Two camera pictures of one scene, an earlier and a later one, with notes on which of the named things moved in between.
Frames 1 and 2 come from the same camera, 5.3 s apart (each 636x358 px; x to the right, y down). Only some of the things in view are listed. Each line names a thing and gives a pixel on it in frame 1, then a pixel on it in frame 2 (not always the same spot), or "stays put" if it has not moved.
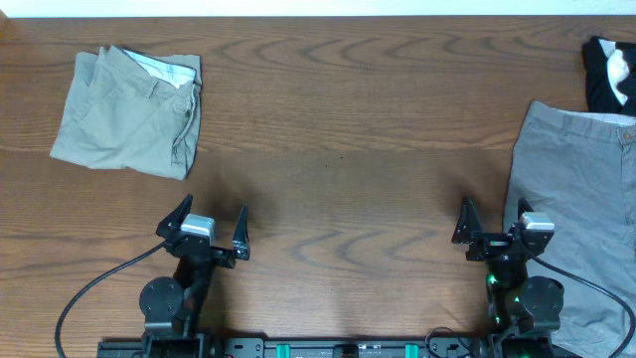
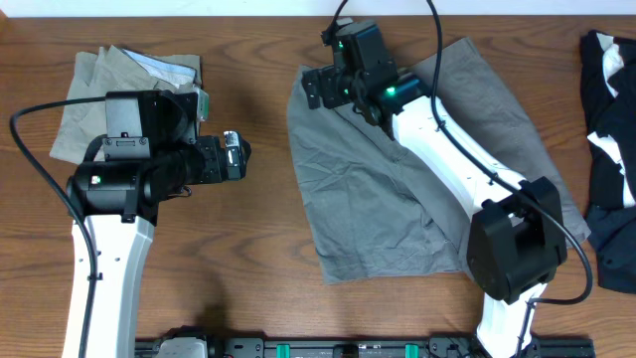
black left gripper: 241,251 → 210,149
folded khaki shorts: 133,112 stays put
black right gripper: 490,244 → 331,78
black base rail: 318,348 stays put
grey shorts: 579,169 → 376,212
